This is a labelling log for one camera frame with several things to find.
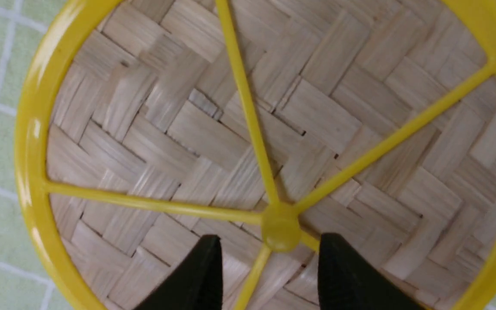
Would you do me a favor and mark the yellow rimmed woven steamer lid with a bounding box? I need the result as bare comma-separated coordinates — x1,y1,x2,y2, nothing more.
14,0,496,310

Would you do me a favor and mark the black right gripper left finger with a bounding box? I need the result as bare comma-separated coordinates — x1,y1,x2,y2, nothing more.
135,234,223,310

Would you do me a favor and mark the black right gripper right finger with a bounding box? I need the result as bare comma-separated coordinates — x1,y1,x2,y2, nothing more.
317,233,424,310

